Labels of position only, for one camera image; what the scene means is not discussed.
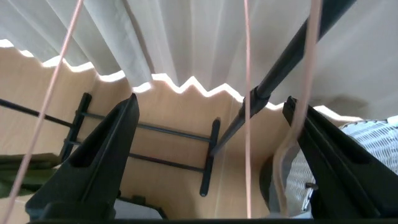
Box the white laundry basket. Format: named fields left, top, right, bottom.
left=259, top=115, right=398, bottom=219

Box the black clothes rack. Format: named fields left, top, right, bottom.
left=0, top=0, right=357, bottom=198

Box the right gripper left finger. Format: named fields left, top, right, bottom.
left=25, top=92, right=141, bottom=219

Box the beige curtain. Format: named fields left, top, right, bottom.
left=0, top=0, right=398, bottom=121

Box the green printed T-shirt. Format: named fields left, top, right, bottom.
left=0, top=152, right=62, bottom=198

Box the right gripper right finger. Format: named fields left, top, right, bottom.
left=282, top=95, right=398, bottom=219

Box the pink clothes hanger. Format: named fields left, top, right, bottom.
left=0, top=0, right=85, bottom=224
left=243, top=0, right=323, bottom=219

